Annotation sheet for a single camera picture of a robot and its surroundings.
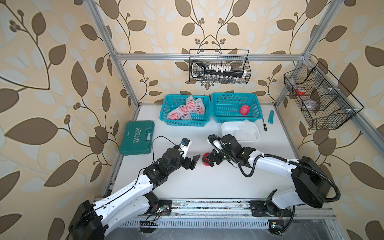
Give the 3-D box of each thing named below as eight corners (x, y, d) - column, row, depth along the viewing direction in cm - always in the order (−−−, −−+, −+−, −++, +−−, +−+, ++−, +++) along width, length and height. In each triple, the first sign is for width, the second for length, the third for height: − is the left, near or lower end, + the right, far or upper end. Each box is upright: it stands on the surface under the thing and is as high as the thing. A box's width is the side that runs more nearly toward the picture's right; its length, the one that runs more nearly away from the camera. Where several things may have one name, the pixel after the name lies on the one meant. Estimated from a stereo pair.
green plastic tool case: (119, 155, 95) (115, 151, 90) (130, 125, 110) (127, 120, 106) (149, 155, 95) (146, 151, 90) (155, 125, 110) (154, 120, 106)
